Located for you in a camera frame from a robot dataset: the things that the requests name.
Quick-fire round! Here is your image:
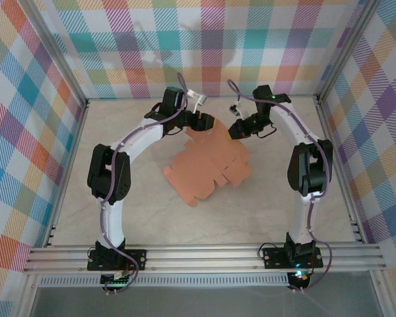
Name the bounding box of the aluminium corner post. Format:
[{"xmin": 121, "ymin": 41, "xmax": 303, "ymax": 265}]
[
  {"xmin": 315, "ymin": 0, "xmax": 383, "ymax": 105},
  {"xmin": 18, "ymin": 0, "xmax": 90, "ymax": 108}
]

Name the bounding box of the circuit board with green lights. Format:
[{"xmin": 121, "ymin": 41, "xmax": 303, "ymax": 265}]
[{"xmin": 100, "ymin": 273, "xmax": 133, "ymax": 287}]

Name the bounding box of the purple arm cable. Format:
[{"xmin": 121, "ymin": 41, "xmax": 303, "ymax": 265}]
[
  {"xmin": 100, "ymin": 73, "xmax": 189, "ymax": 295},
  {"xmin": 227, "ymin": 79, "xmax": 333, "ymax": 293}
]

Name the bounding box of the orange paper box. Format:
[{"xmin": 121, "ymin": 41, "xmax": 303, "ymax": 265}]
[{"xmin": 163, "ymin": 118, "xmax": 253, "ymax": 208}]

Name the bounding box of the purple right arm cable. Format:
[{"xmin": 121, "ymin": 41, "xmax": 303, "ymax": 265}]
[{"xmin": 227, "ymin": 79, "xmax": 333, "ymax": 293}]

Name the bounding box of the aluminium frame leg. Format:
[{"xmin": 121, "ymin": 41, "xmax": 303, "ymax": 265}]
[
  {"xmin": 371, "ymin": 270, "xmax": 393, "ymax": 317},
  {"xmin": 18, "ymin": 273, "xmax": 42, "ymax": 317}
]

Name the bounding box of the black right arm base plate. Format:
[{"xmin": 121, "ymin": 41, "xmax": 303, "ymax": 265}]
[{"xmin": 261, "ymin": 246, "xmax": 323, "ymax": 269}]

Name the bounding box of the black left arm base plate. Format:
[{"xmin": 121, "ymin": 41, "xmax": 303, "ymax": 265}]
[{"xmin": 86, "ymin": 249, "xmax": 148, "ymax": 272}]

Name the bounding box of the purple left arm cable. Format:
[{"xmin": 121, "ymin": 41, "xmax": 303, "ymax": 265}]
[{"xmin": 100, "ymin": 73, "xmax": 189, "ymax": 295}]

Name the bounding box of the grey slotted cable duct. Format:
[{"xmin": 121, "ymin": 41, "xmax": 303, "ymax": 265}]
[{"xmin": 39, "ymin": 273, "xmax": 290, "ymax": 288}]

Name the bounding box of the aluminium frame cross rail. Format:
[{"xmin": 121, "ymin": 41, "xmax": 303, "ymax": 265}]
[{"xmin": 22, "ymin": 243, "xmax": 389, "ymax": 275}]

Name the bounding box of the aluminium table side rail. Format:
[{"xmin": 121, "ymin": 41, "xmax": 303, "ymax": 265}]
[
  {"xmin": 313, "ymin": 95, "xmax": 366, "ymax": 244},
  {"xmin": 43, "ymin": 100, "xmax": 90, "ymax": 248}
]

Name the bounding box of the small controller board with light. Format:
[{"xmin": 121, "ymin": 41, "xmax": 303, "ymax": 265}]
[{"xmin": 288, "ymin": 269, "xmax": 312, "ymax": 282}]

